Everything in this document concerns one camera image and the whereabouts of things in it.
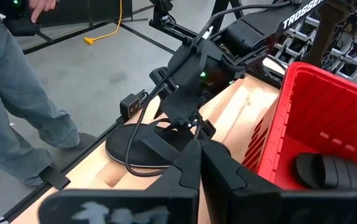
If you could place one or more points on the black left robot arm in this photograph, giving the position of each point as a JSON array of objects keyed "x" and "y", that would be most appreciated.
[{"x": 259, "y": 29}]

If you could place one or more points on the person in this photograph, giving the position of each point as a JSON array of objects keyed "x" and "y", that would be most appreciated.
[{"x": 10, "y": 93}]

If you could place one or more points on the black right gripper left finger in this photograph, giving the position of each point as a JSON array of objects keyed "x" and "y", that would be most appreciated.
[{"x": 166, "y": 203}]

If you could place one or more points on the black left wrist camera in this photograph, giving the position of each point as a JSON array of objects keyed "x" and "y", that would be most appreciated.
[{"x": 128, "y": 107}]

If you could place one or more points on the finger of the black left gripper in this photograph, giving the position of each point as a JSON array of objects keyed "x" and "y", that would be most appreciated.
[
  {"x": 209, "y": 129},
  {"x": 163, "y": 76}
]

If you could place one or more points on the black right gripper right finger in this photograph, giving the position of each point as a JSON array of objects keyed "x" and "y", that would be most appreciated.
[{"x": 243, "y": 203}]

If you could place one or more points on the person's hand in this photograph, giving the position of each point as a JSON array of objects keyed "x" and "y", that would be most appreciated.
[{"x": 40, "y": 7}]

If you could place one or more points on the red plastic bin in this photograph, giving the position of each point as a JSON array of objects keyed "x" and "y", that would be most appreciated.
[{"x": 321, "y": 102}]

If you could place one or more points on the black partition panel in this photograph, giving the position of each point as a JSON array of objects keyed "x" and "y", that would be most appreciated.
[{"x": 72, "y": 12}]

